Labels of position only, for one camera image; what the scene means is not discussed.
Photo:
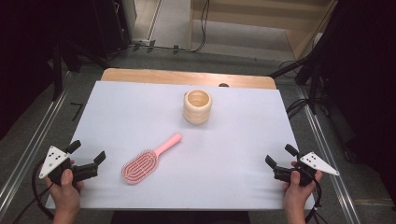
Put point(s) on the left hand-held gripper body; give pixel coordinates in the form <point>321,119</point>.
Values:
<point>53,160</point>

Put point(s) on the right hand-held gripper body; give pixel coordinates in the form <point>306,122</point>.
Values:
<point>317,163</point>

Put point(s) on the pink hairbrush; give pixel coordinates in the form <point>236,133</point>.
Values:
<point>140,166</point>

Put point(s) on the cream ribbed wooden cup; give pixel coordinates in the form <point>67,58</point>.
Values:
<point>196,115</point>

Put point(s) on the person's left hand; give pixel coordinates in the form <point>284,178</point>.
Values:
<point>65,196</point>

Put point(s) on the person's right hand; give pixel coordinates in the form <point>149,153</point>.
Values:
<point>295,197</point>

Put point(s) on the white table cover sheet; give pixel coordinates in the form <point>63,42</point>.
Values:
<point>218,149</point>

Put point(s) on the black curtain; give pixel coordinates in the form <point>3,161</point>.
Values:
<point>367,77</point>
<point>21,62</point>

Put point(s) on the black cabinet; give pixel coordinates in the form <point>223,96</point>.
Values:
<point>109,25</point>

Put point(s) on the light wooden furniture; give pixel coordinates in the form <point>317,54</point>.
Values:
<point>249,18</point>

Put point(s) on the metal floor rail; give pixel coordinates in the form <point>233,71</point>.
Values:
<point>316,133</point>
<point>28,153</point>

